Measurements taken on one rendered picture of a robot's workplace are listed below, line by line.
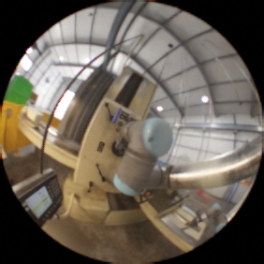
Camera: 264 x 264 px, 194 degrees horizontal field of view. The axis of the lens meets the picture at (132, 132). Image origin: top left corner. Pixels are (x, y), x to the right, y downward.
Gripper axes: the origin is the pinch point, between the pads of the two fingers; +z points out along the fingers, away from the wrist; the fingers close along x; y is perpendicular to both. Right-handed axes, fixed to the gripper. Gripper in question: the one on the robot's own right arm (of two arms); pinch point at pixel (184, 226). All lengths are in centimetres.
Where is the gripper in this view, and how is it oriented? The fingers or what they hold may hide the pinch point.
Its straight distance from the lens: 94.8
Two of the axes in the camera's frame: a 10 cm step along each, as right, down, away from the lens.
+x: 7.7, 5.1, 3.9
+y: 1.8, 4.1, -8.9
